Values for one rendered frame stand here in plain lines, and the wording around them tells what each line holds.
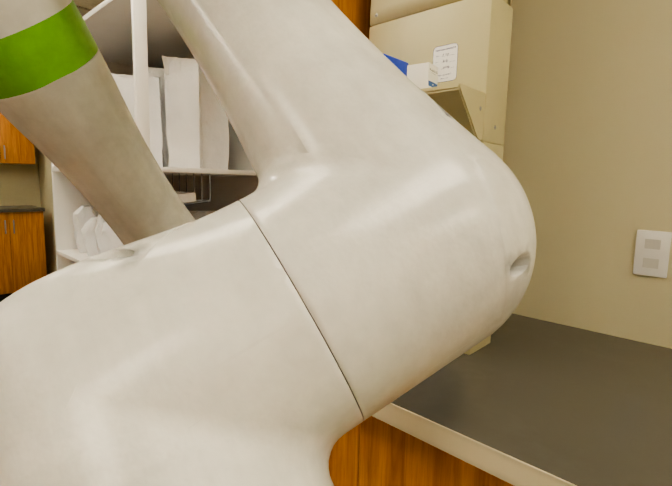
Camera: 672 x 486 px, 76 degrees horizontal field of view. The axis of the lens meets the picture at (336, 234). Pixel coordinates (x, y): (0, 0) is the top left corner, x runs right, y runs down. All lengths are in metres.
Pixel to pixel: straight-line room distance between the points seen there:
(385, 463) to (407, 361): 0.72
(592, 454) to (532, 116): 0.93
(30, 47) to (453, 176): 0.38
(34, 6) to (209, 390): 0.37
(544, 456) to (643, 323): 0.70
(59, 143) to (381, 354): 0.40
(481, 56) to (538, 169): 0.48
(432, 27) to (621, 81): 0.53
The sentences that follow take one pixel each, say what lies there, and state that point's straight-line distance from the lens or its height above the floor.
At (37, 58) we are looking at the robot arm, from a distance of 0.47.
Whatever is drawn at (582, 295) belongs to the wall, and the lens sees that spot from 1.38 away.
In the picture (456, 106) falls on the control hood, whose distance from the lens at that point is 0.92.
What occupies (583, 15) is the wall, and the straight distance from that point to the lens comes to 1.44.
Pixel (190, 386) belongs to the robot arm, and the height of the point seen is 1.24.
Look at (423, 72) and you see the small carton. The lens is 0.98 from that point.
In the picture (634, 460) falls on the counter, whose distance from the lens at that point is 0.80.
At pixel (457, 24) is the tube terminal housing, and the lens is 1.06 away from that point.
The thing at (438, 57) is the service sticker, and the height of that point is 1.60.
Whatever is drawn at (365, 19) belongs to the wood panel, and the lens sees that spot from 1.29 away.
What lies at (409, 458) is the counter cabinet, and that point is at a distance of 0.87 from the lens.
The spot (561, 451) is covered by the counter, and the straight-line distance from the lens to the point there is 0.77.
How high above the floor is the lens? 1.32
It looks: 7 degrees down
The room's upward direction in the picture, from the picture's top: 1 degrees clockwise
